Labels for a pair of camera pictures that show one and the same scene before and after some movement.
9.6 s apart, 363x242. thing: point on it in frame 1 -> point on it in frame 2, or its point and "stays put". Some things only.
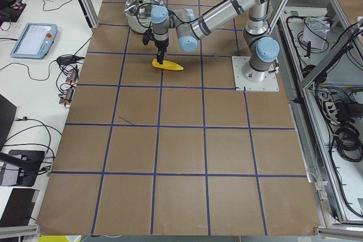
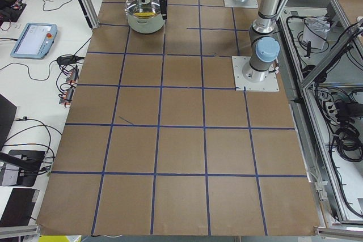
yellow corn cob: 167,64 -> 144,13
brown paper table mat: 149,152 stays put
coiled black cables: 348,143 stays put
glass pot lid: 142,7 stays put
